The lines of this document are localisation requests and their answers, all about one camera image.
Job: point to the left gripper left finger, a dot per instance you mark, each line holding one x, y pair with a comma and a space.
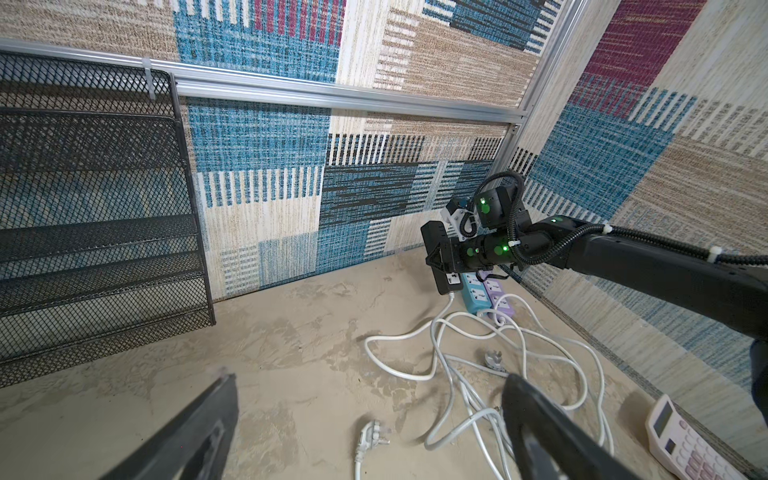
195, 444

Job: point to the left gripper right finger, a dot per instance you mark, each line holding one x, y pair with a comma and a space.
546, 443

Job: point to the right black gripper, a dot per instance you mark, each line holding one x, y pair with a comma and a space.
481, 253

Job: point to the teal power strip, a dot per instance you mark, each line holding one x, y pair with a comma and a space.
474, 294

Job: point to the purple power strip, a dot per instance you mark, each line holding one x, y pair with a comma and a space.
495, 291

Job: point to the black power strip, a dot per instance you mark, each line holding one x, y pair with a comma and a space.
440, 257

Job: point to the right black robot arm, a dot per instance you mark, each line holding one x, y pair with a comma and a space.
729, 289

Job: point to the pink white calculator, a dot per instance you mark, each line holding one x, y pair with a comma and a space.
680, 449

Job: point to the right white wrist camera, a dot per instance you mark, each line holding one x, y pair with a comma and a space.
460, 218

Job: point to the black wire shelf rack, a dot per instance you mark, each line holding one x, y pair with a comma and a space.
101, 245

